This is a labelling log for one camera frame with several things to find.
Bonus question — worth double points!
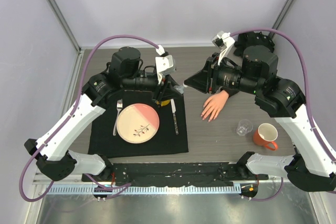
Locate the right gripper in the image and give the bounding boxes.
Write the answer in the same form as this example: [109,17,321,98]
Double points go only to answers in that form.
[185,52,261,95]

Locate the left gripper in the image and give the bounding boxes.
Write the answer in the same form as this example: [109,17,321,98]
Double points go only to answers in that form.
[123,72,183,103]

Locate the clear nail polish bottle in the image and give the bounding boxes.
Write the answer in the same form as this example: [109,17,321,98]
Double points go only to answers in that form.
[174,86,184,94]

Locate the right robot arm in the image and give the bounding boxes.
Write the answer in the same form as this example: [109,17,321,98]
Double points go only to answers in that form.
[184,46,335,192]

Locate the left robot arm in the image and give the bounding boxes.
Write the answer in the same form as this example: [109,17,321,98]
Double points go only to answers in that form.
[24,47,181,182]

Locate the black sleeve forearm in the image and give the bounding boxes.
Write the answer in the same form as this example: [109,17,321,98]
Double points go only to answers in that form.
[219,32,278,98]

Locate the yellow enamel mug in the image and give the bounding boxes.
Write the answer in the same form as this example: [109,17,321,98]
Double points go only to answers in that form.
[157,100,170,107]

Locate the mannequin hand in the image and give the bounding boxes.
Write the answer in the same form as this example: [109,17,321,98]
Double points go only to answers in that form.
[201,90,229,122]

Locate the pink and cream plate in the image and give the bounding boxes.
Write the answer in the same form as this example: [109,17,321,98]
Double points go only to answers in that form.
[117,103,160,144]

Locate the silver fork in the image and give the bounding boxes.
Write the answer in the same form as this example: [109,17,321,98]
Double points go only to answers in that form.
[113,99,123,136]

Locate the clear plastic cup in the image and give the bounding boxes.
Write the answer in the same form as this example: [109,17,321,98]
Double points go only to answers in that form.
[236,119,253,136]

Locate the orange ceramic mug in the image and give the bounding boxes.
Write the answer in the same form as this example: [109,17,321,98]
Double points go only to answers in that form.
[253,123,278,151]

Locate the black cloth placemat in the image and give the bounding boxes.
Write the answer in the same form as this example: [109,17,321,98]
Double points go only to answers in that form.
[88,91,188,158]

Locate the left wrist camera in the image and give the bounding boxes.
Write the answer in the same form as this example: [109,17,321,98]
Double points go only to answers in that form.
[155,55,176,80]

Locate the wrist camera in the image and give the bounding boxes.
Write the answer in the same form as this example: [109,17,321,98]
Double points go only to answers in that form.
[212,31,235,65]
[155,55,176,80]

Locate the table knife patterned handle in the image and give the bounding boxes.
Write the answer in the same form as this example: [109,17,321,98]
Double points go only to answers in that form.
[171,99,179,135]

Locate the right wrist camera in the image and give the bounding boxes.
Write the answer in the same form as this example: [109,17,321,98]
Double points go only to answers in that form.
[212,31,235,65]

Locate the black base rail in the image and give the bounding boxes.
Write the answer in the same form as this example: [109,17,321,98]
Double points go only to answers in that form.
[93,162,269,187]

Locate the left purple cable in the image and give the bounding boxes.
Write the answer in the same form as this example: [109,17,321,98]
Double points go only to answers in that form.
[19,34,166,203]

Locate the white cable duct strip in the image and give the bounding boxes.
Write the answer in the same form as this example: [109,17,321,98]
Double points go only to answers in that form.
[48,184,241,195]

